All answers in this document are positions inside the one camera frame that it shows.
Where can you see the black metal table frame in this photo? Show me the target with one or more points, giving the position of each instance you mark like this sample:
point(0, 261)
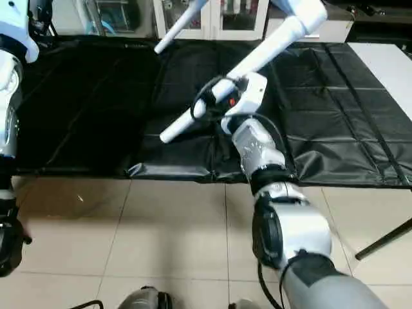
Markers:
point(383, 238)

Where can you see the white plastic table leg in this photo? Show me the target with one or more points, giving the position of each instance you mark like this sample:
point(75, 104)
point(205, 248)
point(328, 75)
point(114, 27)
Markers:
point(257, 58)
point(180, 24)

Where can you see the black table mat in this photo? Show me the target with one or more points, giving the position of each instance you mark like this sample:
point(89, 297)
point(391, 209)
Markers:
point(96, 103)

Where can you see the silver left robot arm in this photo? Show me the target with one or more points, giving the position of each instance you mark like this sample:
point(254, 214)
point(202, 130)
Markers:
point(8, 96)

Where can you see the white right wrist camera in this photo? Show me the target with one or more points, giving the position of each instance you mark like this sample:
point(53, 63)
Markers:
point(248, 96)

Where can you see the white glass door cabinet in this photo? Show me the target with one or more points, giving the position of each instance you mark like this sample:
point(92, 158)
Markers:
point(212, 16)

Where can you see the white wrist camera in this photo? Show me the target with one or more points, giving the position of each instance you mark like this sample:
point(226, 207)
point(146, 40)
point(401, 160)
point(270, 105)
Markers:
point(18, 29)
point(248, 96)

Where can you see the white drawer unit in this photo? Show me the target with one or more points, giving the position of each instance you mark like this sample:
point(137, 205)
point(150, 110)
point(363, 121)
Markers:
point(335, 29)

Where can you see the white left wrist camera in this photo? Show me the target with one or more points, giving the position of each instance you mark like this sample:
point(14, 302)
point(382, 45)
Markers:
point(18, 29)

